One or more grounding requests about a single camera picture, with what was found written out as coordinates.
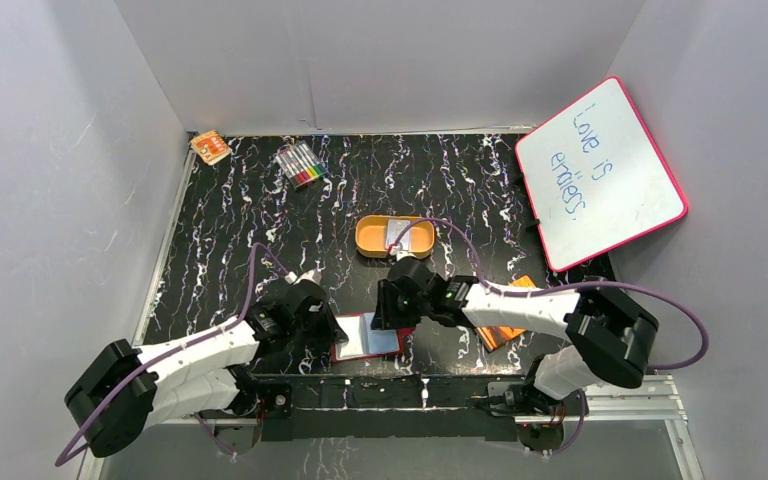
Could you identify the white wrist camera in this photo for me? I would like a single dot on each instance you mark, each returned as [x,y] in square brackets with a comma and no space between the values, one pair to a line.
[397,252]
[313,275]

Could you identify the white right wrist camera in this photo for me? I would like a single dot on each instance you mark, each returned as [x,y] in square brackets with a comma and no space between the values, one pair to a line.
[397,252]

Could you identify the pink framed whiteboard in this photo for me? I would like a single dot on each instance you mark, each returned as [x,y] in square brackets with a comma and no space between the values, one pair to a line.
[595,178]

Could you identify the orange book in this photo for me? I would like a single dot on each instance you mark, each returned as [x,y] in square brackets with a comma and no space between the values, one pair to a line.
[496,337]

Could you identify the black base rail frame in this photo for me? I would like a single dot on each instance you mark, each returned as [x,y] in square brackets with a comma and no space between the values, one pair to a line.
[296,407]

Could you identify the silver credit card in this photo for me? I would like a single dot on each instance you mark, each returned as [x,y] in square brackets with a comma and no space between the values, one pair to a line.
[398,235]

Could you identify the orange oval tray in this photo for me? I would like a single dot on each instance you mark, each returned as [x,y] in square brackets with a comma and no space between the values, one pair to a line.
[370,236]

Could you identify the red leather card holder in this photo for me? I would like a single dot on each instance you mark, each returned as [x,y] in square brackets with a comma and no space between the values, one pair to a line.
[364,342]

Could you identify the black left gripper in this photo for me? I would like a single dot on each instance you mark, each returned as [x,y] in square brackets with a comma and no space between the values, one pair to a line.
[330,327]

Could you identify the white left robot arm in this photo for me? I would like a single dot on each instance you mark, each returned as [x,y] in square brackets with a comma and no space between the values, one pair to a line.
[128,389]

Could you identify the pack of coloured markers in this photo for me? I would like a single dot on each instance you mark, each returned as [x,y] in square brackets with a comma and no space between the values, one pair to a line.
[300,165]

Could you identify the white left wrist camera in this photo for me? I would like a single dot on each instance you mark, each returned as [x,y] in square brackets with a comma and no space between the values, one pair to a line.
[313,275]

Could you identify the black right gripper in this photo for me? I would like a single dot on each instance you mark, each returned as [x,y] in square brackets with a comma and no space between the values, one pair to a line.
[386,315]

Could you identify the small orange card box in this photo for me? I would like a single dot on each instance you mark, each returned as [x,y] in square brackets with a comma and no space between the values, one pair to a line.
[210,147]

